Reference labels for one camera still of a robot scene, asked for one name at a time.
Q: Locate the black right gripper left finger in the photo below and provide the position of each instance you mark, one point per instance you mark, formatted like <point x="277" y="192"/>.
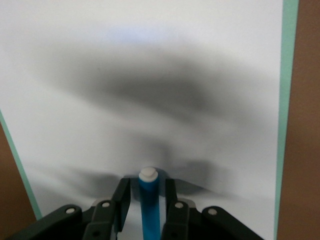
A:
<point x="100" y="220"/>

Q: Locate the blue marker with white cap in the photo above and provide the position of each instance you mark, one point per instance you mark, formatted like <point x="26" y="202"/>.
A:
<point x="149" y="207"/>

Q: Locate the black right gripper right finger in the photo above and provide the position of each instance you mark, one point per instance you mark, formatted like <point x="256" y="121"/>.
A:
<point x="185" y="222"/>

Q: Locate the mint green clipboard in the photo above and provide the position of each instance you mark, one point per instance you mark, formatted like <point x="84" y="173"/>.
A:
<point x="287" y="100"/>

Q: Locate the white paper sheet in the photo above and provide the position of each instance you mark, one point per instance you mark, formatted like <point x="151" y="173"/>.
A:
<point x="150" y="75"/>

